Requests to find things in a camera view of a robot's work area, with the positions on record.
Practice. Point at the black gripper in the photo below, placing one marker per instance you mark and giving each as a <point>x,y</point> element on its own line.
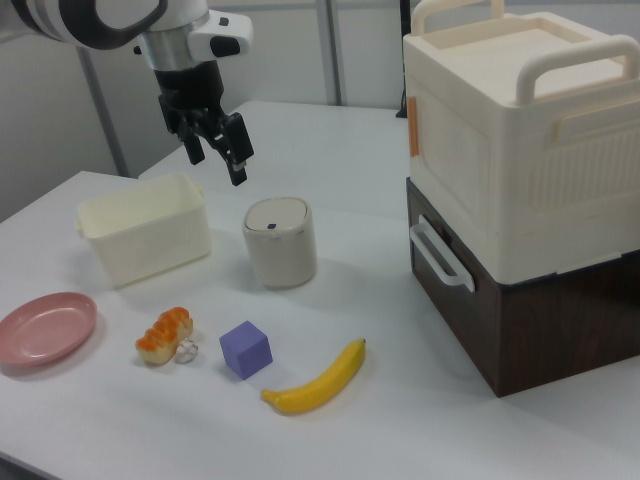
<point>187,97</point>

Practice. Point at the toy bread loaf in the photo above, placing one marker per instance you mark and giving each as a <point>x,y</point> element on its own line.
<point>160,335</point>

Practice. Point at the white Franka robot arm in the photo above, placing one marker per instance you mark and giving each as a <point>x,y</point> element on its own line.
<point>50,20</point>

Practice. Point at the pink plate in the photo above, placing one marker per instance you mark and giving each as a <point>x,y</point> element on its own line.
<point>45,330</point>

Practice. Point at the white rectangular plastic bin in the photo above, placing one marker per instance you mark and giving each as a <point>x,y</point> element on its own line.
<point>150,240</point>

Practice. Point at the beige cylindrical trash can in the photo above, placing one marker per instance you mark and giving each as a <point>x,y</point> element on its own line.
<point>280,250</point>

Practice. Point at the orange tape strip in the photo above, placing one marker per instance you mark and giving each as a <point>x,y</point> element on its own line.
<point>413,130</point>

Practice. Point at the purple cube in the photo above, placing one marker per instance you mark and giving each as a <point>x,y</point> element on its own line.
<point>245,350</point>

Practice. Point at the small crumpled white object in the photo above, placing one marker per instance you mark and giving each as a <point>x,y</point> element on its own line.
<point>186,351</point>

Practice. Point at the black clamp pole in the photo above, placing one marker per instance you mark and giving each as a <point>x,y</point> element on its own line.
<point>403,30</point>

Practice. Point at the yellow toy banana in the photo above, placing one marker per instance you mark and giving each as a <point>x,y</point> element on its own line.
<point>320,385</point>

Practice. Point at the cream plastic storage box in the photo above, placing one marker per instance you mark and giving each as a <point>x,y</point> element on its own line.
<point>500,150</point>

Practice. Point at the dark brown wooden drawer box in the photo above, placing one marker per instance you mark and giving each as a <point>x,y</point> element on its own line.
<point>550,340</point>

